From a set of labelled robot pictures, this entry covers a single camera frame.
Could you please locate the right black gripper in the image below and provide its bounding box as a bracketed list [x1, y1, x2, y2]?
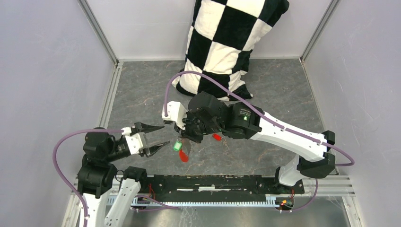
[174, 110, 222, 145]

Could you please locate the key with green tag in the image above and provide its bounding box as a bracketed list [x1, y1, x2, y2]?
[173, 141, 182, 152]

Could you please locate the metal key holder red handle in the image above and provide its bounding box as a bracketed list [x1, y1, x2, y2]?
[177, 137, 193, 163]

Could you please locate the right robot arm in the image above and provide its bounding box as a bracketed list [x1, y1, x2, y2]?
[162, 92, 335, 193]

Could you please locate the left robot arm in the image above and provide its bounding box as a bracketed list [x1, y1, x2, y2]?
[78, 122, 169, 227]

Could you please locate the key with red tag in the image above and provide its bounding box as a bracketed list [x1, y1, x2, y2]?
[212, 133, 227, 145]

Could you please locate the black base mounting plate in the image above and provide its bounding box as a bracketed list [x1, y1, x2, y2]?
[139, 175, 305, 202]

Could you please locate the black white checkered pillow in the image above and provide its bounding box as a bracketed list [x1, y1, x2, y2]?
[172, 0, 290, 101]

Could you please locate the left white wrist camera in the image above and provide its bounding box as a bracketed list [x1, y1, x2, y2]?
[122, 127, 136, 155]

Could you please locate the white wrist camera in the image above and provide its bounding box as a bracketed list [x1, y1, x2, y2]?
[161, 101, 187, 130]
[122, 127, 136, 155]

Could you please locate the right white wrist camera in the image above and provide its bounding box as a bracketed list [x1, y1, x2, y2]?
[161, 101, 187, 130]

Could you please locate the white slotted cable duct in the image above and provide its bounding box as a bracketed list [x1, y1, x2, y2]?
[106, 195, 279, 208]

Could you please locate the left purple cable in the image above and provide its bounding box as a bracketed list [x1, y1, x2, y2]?
[52, 129, 178, 227]

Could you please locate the purple cable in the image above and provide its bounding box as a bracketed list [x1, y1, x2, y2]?
[163, 70, 355, 214]
[52, 129, 178, 227]

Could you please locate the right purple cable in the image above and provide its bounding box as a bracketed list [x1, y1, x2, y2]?
[163, 70, 355, 214]

